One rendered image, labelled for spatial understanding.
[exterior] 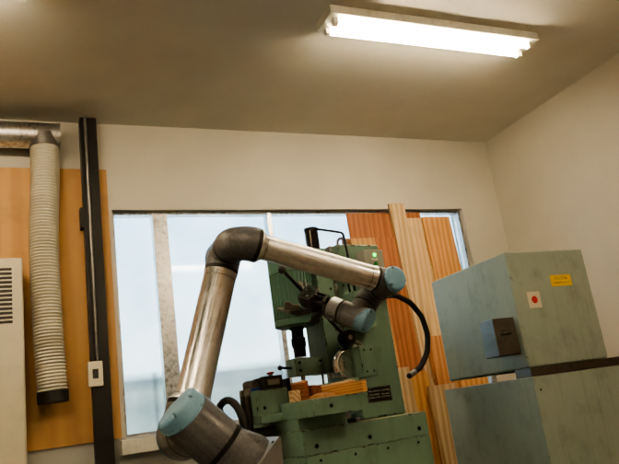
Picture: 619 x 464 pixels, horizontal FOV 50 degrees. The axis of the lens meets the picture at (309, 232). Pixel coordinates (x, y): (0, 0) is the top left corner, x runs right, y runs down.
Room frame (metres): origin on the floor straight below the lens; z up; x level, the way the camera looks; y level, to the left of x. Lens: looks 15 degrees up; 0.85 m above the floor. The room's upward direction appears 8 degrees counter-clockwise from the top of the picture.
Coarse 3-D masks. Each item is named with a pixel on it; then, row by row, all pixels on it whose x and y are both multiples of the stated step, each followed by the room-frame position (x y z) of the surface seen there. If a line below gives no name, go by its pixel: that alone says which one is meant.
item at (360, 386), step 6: (342, 384) 2.46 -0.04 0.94; (348, 384) 2.43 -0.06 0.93; (354, 384) 2.40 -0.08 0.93; (360, 384) 2.36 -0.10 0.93; (366, 384) 2.37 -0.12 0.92; (324, 390) 2.56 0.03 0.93; (330, 390) 2.53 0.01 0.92; (336, 390) 2.49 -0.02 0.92; (342, 390) 2.46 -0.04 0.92; (348, 390) 2.43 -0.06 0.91; (354, 390) 2.40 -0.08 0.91; (360, 390) 2.37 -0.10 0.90; (366, 390) 2.37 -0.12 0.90
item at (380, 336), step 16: (352, 256) 2.75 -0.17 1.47; (352, 288) 2.73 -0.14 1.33; (384, 304) 2.82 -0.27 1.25; (384, 320) 2.81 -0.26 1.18; (368, 336) 2.76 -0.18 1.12; (384, 336) 2.80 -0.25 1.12; (384, 352) 2.79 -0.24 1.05; (384, 368) 2.79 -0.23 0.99; (368, 384) 2.74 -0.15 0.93; (384, 384) 2.78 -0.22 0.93; (400, 384) 2.82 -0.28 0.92; (400, 400) 2.82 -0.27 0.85; (352, 416) 2.77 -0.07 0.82; (368, 416) 2.72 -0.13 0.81; (384, 416) 2.77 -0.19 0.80
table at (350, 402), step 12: (336, 396) 2.40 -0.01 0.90; (348, 396) 2.43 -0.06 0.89; (360, 396) 2.46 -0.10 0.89; (288, 408) 2.49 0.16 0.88; (300, 408) 2.42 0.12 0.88; (312, 408) 2.35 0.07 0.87; (324, 408) 2.37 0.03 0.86; (336, 408) 2.40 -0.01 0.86; (348, 408) 2.43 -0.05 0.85; (360, 408) 2.46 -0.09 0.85; (264, 420) 2.48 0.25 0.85; (276, 420) 2.51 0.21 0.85; (288, 420) 2.50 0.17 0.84
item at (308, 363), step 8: (288, 360) 2.68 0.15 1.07; (296, 360) 2.65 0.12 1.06; (304, 360) 2.67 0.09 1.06; (312, 360) 2.69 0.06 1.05; (296, 368) 2.64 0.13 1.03; (304, 368) 2.66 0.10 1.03; (312, 368) 2.69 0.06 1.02; (320, 368) 2.70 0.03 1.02; (288, 376) 2.69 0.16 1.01; (296, 376) 2.65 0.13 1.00; (304, 376) 2.69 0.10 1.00
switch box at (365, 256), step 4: (356, 252) 2.75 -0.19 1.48; (360, 252) 2.72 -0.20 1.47; (364, 252) 2.71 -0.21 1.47; (368, 252) 2.72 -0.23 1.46; (372, 252) 2.73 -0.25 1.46; (376, 252) 2.74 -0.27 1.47; (380, 252) 2.75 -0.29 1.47; (356, 256) 2.75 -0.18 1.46; (360, 256) 2.73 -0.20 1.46; (364, 256) 2.71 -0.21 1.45; (368, 256) 2.72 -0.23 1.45; (372, 256) 2.73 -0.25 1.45; (376, 256) 2.74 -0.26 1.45; (380, 256) 2.75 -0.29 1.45; (356, 260) 2.75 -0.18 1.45; (360, 260) 2.73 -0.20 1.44; (364, 260) 2.71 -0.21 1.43; (368, 260) 2.71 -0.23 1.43; (372, 260) 2.73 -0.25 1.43; (376, 260) 2.74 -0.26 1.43; (380, 260) 2.75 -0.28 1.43; (372, 264) 2.72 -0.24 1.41; (380, 264) 2.75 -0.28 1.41
